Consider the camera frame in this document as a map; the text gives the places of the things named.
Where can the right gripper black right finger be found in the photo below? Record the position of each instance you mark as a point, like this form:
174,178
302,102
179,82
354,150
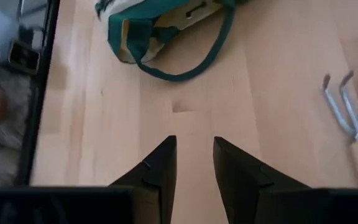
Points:
232,168

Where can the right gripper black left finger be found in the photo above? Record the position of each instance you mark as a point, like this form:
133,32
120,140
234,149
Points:
163,168

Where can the cream and green gardening bag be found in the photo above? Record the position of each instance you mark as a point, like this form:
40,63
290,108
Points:
138,34

